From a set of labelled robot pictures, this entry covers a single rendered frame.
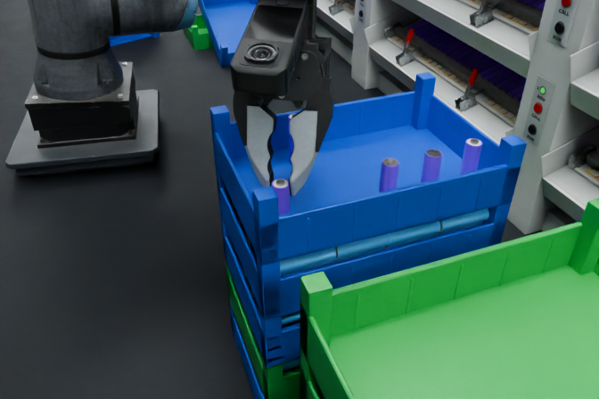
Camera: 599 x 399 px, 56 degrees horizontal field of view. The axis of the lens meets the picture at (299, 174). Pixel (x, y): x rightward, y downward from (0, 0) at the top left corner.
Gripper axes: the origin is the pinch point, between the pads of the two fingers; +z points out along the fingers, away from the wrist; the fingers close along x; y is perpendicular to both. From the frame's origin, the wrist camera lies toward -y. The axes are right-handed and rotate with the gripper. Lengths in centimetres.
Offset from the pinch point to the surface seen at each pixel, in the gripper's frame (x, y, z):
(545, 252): -25.7, -0.8, 3.9
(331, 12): 10, 132, -10
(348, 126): -4.9, 21.7, -0.9
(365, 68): -3, 111, 4
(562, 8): -36, 47, -17
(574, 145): -43, 51, 6
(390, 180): -10.9, 4.9, 0.2
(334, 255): -5.7, 2.1, 8.2
